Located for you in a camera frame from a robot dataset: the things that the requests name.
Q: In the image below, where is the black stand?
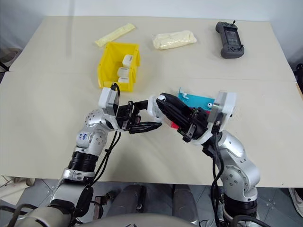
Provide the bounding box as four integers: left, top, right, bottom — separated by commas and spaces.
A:
293, 61, 303, 95

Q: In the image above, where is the teal earbud tray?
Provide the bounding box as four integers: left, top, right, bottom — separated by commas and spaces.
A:
177, 87, 216, 114

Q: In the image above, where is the yellow plastic bin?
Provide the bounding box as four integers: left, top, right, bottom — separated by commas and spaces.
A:
97, 42, 142, 93

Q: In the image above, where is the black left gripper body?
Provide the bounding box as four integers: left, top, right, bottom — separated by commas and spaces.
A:
115, 101, 143, 132

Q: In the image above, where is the wide pale yellow packet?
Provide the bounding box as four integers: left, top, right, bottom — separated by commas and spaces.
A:
151, 29, 198, 51

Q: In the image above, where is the grey handheld controller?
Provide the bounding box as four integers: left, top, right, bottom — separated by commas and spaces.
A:
215, 20, 246, 60

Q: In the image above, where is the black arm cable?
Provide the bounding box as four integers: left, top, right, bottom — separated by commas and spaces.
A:
70, 82, 122, 224
201, 118, 228, 224

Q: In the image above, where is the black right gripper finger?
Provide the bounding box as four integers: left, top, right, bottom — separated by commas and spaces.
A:
155, 98, 192, 130
164, 93, 192, 114

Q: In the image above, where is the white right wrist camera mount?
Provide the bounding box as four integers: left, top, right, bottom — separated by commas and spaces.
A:
192, 90, 237, 146

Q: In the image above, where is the grey robot torso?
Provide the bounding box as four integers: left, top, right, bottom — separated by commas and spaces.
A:
14, 206, 198, 227

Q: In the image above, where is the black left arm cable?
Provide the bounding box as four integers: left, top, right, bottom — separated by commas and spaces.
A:
70, 82, 122, 224

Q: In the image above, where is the grey floor object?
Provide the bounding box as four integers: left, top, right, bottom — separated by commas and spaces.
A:
0, 47, 22, 72

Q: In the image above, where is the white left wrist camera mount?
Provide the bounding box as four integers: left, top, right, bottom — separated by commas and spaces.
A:
98, 87, 121, 117

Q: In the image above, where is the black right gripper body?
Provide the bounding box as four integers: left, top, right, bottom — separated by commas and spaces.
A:
179, 106, 212, 143

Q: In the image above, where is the long pale yellow packet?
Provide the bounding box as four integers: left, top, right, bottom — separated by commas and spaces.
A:
94, 22, 137, 49

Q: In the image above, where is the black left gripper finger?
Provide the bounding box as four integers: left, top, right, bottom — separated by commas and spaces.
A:
132, 100, 150, 112
128, 121, 163, 135

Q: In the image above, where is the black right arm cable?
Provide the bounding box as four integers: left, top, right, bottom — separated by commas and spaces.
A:
201, 118, 228, 224

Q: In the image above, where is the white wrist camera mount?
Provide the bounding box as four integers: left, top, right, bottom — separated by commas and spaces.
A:
98, 87, 121, 117
192, 90, 237, 146

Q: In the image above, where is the red plastic piece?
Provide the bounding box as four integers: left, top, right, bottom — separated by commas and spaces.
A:
165, 120, 180, 131

